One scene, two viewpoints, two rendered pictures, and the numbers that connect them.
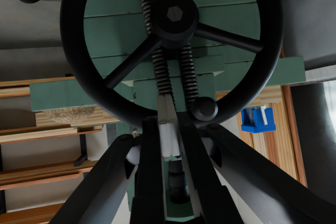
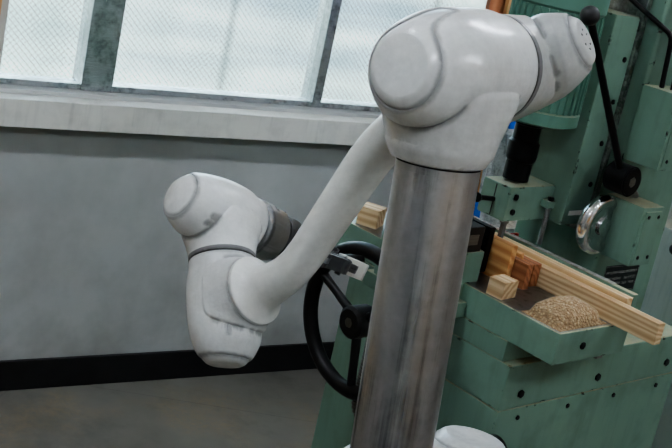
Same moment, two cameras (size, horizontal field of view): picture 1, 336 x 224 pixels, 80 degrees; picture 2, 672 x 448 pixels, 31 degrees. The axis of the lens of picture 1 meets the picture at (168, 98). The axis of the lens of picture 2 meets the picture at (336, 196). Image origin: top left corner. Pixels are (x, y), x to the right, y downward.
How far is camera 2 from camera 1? 197 cm
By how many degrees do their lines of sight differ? 45
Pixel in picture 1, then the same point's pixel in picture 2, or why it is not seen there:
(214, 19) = not seen: hidden behind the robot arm
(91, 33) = (479, 380)
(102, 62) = (480, 343)
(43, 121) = (647, 326)
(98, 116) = (578, 291)
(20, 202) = not seen: outside the picture
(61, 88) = (524, 340)
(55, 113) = (547, 318)
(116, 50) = (464, 347)
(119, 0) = (445, 396)
